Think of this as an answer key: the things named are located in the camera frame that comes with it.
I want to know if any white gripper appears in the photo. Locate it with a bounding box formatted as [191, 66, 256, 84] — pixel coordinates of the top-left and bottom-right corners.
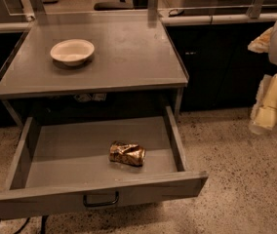
[248, 27, 277, 135]

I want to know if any crushed orange can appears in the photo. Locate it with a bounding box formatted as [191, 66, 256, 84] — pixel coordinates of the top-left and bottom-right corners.
[109, 141, 145, 167]

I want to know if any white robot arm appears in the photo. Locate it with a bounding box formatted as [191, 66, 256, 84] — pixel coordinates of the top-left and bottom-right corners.
[248, 21, 277, 135]

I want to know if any grey cabinet counter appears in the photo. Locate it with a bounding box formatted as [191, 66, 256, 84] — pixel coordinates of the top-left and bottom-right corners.
[0, 9, 190, 127]

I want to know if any grey open top drawer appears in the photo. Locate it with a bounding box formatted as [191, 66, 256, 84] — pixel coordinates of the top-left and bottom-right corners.
[0, 109, 208, 219]

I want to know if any black object on ledge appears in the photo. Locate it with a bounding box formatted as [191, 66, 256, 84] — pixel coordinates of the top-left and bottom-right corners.
[169, 9, 184, 17]

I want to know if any white round bowl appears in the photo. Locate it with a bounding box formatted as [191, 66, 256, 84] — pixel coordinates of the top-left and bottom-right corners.
[50, 39, 95, 66]

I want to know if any black drawer handle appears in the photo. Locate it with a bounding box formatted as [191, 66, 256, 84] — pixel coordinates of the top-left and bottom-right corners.
[83, 191, 119, 208]

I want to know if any black floor cable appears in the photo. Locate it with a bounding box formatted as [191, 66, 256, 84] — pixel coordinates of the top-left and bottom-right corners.
[0, 215, 50, 234]

